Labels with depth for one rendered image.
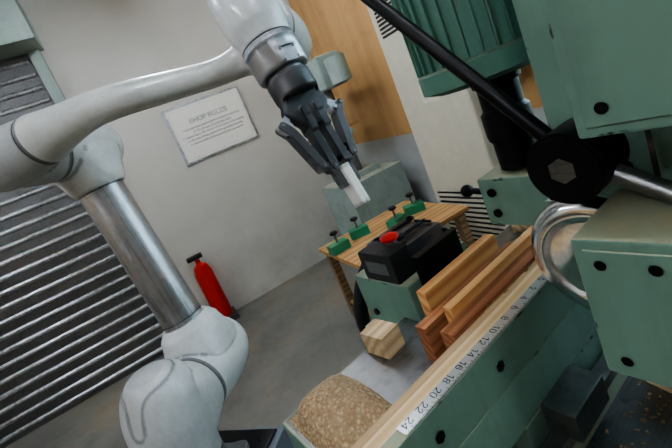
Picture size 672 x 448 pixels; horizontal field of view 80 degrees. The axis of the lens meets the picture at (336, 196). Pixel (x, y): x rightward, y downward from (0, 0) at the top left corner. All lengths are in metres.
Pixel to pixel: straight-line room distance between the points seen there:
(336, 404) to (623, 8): 0.43
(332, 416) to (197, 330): 0.61
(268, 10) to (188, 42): 2.94
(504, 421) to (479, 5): 0.43
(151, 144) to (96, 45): 0.79
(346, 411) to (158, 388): 0.52
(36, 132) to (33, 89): 2.59
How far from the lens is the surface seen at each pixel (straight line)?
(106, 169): 1.05
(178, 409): 0.93
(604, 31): 0.29
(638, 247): 0.33
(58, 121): 0.87
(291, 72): 0.64
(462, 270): 0.58
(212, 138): 3.43
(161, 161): 3.40
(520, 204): 0.56
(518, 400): 0.52
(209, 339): 1.06
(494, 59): 0.47
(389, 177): 2.88
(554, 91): 0.45
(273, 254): 3.58
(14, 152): 0.92
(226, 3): 0.68
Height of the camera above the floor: 1.23
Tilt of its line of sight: 12 degrees down
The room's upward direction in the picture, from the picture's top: 23 degrees counter-clockwise
